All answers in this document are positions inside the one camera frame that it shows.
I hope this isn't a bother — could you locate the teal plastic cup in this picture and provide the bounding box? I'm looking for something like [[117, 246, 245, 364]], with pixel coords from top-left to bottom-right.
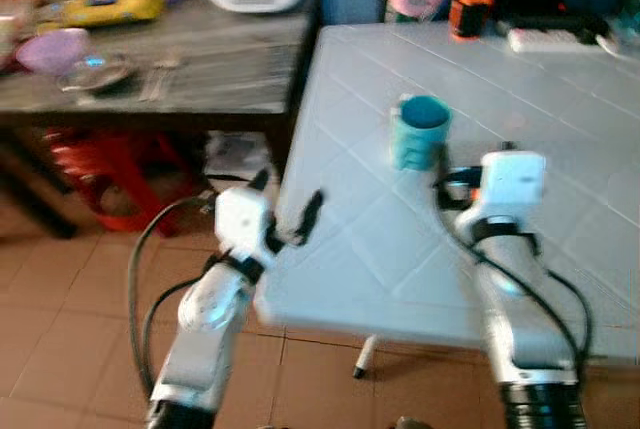
[[390, 94, 452, 173]]

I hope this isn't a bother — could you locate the white paper bag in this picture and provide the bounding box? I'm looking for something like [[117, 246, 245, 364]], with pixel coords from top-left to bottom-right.
[[204, 133, 273, 188]]

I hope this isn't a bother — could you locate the white plastic table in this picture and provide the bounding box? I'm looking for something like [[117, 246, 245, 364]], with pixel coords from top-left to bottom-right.
[[252, 23, 640, 382]]

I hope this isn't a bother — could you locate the dark wooden table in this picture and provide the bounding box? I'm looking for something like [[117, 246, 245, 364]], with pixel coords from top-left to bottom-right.
[[0, 0, 325, 242]]

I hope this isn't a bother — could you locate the red plastic stool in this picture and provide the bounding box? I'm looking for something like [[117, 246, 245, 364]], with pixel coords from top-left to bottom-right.
[[42, 127, 206, 236]]

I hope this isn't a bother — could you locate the metal spoon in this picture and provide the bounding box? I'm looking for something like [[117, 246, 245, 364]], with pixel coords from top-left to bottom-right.
[[140, 47, 183, 102]]

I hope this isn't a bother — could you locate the orange and black tool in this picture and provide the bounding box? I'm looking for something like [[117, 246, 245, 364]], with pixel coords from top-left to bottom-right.
[[447, 0, 497, 43]]

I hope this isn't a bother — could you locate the white power strip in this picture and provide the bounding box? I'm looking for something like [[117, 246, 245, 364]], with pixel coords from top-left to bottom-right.
[[506, 26, 623, 58]]

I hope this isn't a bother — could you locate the black device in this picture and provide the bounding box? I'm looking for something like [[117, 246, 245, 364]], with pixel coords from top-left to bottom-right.
[[494, 0, 613, 36]]

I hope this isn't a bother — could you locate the metal dish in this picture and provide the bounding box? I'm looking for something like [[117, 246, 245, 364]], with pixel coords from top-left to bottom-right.
[[58, 53, 141, 98]]

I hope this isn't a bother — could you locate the yellow snack package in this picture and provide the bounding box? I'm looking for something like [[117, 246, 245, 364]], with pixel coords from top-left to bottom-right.
[[58, 0, 167, 32]]

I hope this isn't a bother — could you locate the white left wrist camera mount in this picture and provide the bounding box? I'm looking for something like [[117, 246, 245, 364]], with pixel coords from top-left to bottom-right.
[[214, 185, 278, 262]]

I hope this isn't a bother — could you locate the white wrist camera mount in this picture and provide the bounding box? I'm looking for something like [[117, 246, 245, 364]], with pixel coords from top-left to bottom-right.
[[214, 185, 278, 262], [455, 151, 549, 242]]

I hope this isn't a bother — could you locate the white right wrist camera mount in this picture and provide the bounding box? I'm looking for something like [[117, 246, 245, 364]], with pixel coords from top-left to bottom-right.
[[455, 151, 549, 242]]

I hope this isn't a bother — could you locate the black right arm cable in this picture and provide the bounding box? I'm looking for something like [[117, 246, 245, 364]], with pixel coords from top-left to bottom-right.
[[436, 181, 593, 378]]

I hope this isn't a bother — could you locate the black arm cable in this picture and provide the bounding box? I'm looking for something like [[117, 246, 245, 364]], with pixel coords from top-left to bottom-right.
[[126, 193, 219, 402], [436, 181, 593, 378]]

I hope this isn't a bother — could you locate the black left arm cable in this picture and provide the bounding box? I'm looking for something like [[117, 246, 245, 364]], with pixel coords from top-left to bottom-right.
[[126, 193, 219, 402]]

